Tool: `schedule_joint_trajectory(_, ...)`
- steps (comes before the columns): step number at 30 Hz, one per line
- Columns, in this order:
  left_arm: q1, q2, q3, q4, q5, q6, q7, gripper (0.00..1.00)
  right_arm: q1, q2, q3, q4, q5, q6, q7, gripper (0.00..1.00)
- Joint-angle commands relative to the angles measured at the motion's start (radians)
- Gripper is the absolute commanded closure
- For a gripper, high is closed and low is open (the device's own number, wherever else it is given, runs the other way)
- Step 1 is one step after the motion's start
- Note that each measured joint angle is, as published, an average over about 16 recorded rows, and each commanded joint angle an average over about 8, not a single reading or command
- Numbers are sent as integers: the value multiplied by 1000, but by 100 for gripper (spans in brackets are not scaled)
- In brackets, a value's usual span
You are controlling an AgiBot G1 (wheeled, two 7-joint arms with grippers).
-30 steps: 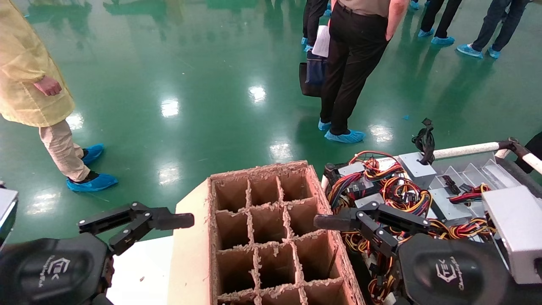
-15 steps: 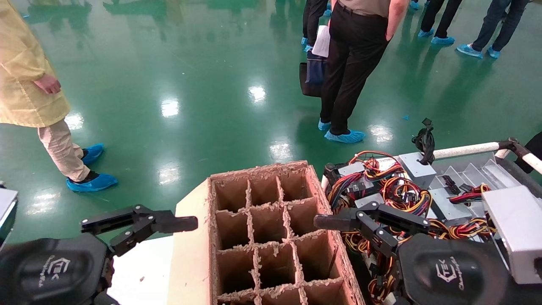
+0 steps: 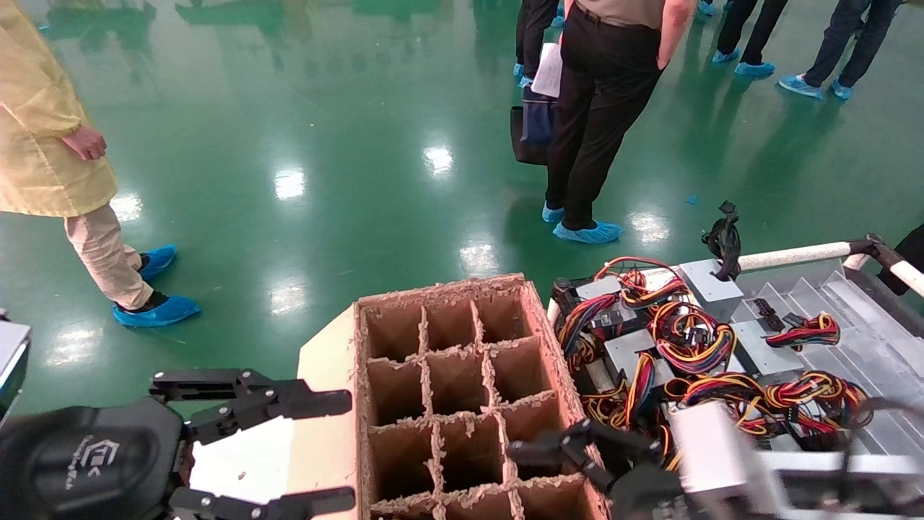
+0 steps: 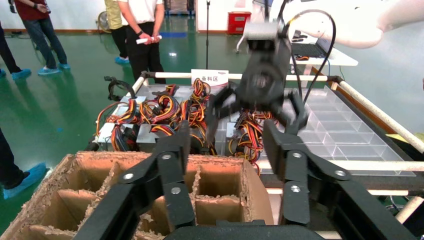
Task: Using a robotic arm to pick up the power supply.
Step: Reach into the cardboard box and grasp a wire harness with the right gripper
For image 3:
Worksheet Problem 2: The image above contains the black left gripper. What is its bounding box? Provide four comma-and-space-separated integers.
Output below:
0, 368, 353, 520

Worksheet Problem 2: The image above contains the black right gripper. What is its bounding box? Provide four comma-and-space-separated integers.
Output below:
505, 419, 695, 520

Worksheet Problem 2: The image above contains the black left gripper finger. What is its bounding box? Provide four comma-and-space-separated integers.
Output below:
168, 486, 357, 520

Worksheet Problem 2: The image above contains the grey computer power supply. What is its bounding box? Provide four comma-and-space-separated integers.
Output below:
666, 401, 791, 515
679, 259, 745, 323
729, 318, 806, 391
603, 329, 678, 394
552, 277, 654, 340

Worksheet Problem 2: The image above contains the brown cardboard divider box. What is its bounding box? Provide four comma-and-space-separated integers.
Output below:
289, 273, 613, 520

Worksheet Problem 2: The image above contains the grey box device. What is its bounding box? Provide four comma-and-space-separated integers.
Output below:
0, 311, 32, 428

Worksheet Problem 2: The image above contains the pile of power supplies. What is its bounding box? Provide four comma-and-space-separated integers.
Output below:
729, 266, 924, 463

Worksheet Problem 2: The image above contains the dark blue tote bag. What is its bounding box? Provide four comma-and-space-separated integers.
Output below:
510, 85, 559, 168

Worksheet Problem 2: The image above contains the person in black trousers beige shirt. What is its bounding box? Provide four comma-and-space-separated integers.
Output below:
541, 0, 699, 245

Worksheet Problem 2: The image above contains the black pipe joint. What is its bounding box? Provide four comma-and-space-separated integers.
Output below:
847, 233, 907, 274

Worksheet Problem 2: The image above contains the person in yellow coat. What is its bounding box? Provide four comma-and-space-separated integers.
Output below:
0, 0, 201, 328

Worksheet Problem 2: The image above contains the white paper sheet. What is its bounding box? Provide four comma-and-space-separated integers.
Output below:
531, 42, 565, 99

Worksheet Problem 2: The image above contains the person in dark jeans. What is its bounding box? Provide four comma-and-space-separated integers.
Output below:
778, 0, 905, 100

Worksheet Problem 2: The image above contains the yellow orange cable bundle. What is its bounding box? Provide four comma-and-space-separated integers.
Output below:
581, 352, 659, 434

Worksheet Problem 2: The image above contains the blue purple cable bundle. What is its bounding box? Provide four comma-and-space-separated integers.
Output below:
556, 292, 623, 365

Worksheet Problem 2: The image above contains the coiled multicolour cable bundle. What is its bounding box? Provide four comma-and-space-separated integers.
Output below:
648, 301, 738, 376

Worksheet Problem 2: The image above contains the red orange cable bundle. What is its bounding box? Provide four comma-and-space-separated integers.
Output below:
593, 256, 692, 310

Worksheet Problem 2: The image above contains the red yellow cable bundle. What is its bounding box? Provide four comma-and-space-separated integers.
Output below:
764, 370, 873, 436

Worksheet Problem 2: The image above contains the red black cable bundle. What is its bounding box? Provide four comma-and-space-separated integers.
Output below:
765, 312, 842, 350

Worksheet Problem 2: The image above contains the long white pipe rail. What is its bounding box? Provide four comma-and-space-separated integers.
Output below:
736, 241, 854, 273

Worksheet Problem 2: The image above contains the short white pipe rail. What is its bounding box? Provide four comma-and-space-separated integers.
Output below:
889, 260, 924, 298

